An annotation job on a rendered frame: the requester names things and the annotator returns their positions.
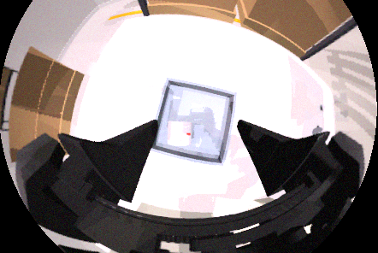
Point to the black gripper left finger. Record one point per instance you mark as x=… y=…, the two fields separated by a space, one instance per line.
x=120 y=160

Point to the white cylinder with two slots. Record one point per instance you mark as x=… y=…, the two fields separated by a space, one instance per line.
x=179 y=133

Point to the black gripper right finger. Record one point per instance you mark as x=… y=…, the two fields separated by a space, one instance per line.
x=277 y=157

